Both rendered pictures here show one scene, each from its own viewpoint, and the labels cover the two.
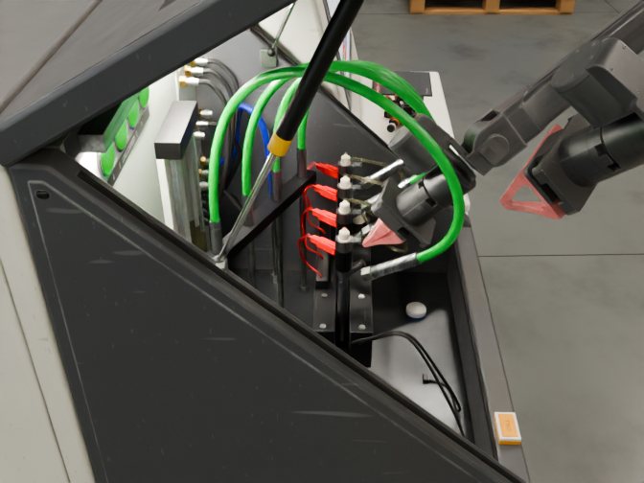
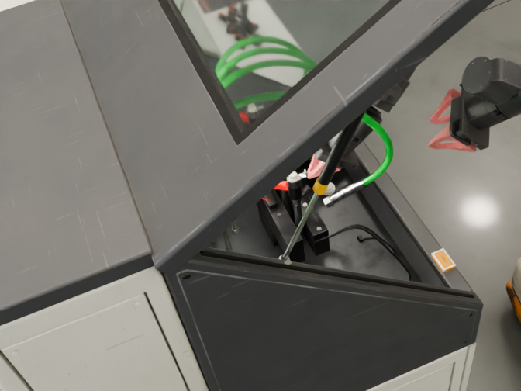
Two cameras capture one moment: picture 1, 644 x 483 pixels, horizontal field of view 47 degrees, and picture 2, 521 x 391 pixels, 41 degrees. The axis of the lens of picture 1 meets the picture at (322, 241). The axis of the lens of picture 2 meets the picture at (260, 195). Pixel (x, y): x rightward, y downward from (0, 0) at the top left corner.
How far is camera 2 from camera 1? 0.54 m
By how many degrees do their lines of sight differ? 18
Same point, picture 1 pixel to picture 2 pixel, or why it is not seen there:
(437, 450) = (426, 302)
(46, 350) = (188, 356)
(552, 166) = (467, 126)
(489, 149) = (389, 95)
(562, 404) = (406, 186)
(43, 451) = not seen: outside the picture
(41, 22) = (84, 142)
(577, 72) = (483, 83)
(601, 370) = (422, 148)
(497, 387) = (422, 233)
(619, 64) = (508, 74)
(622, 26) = not seen: outside the picture
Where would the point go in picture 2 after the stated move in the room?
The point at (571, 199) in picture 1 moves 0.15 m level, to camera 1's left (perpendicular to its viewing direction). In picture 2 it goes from (482, 141) to (401, 176)
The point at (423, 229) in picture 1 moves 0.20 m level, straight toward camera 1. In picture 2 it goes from (350, 155) to (385, 228)
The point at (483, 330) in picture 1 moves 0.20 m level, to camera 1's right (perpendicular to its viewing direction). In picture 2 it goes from (393, 195) to (466, 163)
